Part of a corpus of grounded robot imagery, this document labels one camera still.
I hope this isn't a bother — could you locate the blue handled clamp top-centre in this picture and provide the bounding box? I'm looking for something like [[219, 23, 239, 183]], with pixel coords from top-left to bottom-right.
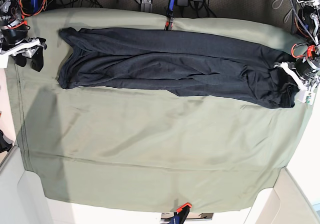
[[164, 0, 175, 31]]

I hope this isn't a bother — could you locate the green table cloth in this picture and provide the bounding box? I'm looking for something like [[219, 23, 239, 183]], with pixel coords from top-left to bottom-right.
[[5, 8, 313, 212]]

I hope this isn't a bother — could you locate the black object left edge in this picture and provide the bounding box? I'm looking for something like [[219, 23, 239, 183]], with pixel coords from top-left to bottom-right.
[[0, 130, 13, 153]]

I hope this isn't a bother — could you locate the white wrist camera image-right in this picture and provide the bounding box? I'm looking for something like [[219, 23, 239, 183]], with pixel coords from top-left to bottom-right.
[[296, 90, 316, 105]]

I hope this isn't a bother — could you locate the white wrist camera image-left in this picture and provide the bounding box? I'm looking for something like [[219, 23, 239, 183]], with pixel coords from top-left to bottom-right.
[[0, 54, 9, 69]]

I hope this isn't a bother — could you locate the metal table bracket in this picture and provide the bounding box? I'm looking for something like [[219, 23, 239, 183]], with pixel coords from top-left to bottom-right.
[[140, 0, 153, 13]]

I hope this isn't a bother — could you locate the orange blue clamp bottom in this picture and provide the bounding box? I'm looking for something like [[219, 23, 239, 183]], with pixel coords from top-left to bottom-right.
[[168, 202, 192, 224]]

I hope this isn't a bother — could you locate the dark navy long-sleeve T-shirt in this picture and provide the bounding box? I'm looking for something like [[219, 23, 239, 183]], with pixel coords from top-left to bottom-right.
[[58, 28, 297, 109]]

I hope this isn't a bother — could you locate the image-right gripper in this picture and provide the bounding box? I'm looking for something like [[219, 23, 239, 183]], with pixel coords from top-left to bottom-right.
[[274, 52, 320, 107]]

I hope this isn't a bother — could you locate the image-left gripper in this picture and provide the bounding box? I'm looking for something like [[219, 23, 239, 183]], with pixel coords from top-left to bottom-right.
[[0, 25, 47, 72]]

